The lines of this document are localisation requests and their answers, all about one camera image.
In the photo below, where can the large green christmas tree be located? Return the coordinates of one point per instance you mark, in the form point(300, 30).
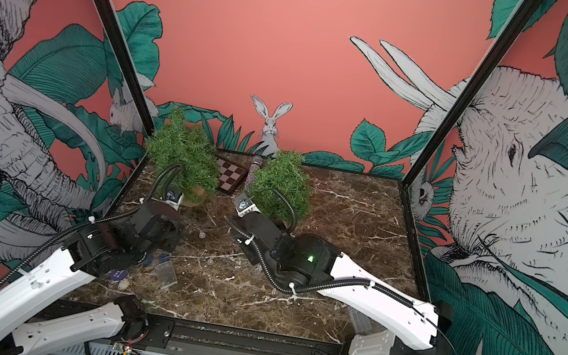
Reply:
point(184, 159)

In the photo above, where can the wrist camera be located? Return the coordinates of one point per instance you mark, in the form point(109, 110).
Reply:
point(174, 198)
point(244, 204)

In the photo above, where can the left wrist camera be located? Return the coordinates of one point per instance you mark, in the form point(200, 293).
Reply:
point(174, 198)

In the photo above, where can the black right corner post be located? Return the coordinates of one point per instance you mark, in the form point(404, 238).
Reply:
point(519, 18)

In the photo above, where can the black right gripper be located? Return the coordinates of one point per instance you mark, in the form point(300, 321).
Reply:
point(280, 230)

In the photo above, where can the purple glitter microphone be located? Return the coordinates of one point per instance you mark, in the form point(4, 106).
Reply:
point(255, 165)

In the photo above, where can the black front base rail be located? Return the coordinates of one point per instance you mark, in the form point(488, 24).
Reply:
point(164, 332)

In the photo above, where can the black corner post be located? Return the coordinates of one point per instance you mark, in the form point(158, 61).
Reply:
point(519, 18)
point(111, 26)

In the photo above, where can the purple round cap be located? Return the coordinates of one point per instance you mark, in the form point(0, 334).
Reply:
point(117, 276)

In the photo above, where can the brown checkered chess board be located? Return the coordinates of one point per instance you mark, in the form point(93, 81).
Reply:
point(231, 176)

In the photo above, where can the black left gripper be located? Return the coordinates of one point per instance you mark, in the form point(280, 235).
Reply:
point(176, 232)

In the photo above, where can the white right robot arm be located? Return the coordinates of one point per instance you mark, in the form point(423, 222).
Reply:
point(299, 265)

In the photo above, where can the small green christmas tree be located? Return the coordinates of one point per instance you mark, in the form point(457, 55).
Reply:
point(285, 173)

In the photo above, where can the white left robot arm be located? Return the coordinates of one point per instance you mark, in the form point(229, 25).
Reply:
point(79, 256)

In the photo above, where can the clear plastic battery box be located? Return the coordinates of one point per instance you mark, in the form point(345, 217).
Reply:
point(166, 274)

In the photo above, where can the black left corner post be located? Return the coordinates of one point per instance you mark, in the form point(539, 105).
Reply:
point(111, 26)

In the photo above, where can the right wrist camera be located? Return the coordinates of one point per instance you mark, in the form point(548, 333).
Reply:
point(244, 204)

